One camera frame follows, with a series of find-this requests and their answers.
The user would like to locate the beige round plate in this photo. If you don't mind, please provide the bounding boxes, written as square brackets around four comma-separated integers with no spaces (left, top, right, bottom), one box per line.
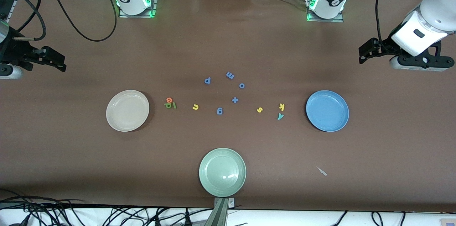
[106,90,150,132]

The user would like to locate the blue round plate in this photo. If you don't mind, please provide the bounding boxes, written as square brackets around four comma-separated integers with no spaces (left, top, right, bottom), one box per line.
[306,90,350,132]

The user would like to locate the brown table cover sheet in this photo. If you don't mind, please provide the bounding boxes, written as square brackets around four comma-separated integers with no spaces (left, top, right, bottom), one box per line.
[0,0,456,209]

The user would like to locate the green round plate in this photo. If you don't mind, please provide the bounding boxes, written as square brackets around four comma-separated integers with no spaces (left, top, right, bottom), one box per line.
[199,148,247,198]

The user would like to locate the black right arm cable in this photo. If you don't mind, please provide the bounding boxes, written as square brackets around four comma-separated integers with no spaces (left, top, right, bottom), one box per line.
[0,0,118,42]

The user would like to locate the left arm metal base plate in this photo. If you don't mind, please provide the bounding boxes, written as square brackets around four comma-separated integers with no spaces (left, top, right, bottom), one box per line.
[306,0,344,23]

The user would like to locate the tangled black floor cables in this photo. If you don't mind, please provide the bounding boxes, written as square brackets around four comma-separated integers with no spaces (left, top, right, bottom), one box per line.
[0,189,214,226]

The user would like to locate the grey metal camera mount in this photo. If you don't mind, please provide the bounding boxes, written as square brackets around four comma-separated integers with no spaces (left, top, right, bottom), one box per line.
[205,197,235,226]

